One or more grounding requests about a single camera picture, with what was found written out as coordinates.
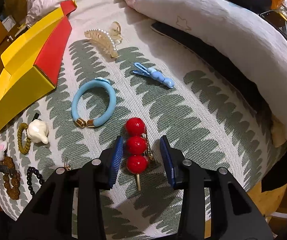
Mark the red three-ball hair clip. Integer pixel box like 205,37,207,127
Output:
125,117,155,191

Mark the olive spiral hair tie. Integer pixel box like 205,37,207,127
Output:
17,122,33,155

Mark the small gold earring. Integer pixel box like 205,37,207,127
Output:
63,157,71,171

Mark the blue beaded hair clip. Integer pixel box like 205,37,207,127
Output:
132,62,175,88

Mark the translucent pearl claw clip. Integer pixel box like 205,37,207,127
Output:
84,21,123,58

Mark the yellow and red cardboard box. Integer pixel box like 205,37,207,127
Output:
0,0,77,131

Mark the white and pink duvet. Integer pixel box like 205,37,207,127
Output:
25,0,287,172

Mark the light blue bangle bracelet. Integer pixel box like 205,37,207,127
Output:
71,77,117,129

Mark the black bead bracelet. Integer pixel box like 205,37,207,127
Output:
26,166,46,196

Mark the brown wooden bead bracelet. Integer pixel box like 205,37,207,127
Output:
0,156,22,201

